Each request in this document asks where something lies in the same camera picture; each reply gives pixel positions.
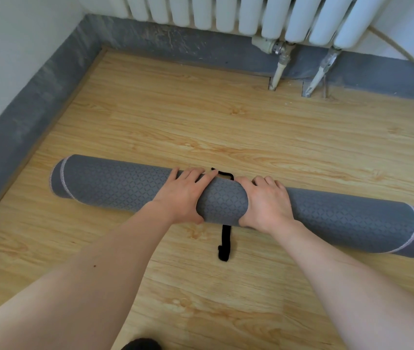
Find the person's black garment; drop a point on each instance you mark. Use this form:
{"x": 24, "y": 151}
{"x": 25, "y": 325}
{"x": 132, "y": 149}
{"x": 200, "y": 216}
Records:
{"x": 140, "y": 345}

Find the person's left middle finger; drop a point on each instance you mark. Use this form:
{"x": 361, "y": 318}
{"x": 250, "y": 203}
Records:
{"x": 198, "y": 174}

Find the white ribbed radiator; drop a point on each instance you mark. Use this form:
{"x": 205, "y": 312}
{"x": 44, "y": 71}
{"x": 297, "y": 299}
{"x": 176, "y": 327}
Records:
{"x": 228, "y": 10}

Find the white radiator pipe with valve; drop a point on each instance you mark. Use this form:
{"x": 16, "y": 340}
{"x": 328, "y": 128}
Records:
{"x": 281, "y": 61}

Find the person's left little finger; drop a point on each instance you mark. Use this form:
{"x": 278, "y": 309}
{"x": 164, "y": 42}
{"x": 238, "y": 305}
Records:
{"x": 173, "y": 174}

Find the person's right middle finger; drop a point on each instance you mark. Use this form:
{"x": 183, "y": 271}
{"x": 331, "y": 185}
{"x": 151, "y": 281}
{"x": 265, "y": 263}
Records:
{"x": 258, "y": 180}

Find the person's left hand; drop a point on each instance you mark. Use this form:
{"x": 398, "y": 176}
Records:
{"x": 177, "y": 196}

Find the person's left thumb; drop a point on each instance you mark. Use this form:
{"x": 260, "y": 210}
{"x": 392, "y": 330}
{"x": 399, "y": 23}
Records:
{"x": 196, "y": 217}

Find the person's left forearm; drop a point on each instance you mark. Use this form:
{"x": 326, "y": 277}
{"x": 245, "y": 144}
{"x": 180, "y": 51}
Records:
{"x": 83, "y": 280}

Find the person's right hand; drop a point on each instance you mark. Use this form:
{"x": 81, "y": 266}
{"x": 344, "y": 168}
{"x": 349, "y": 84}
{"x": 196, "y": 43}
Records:
{"x": 269, "y": 207}

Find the person's right forearm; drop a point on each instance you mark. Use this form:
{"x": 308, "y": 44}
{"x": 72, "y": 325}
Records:
{"x": 352, "y": 291}

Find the person's right little finger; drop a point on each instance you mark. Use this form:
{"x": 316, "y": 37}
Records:
{"x": 280, "y": 188}

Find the grey patterned mat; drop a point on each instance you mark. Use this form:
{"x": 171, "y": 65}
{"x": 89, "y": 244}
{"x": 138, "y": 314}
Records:
{"x": 119, "y": 182}

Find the person's right thumb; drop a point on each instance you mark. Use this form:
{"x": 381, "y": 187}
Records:
{"x": 244, "y": 220}

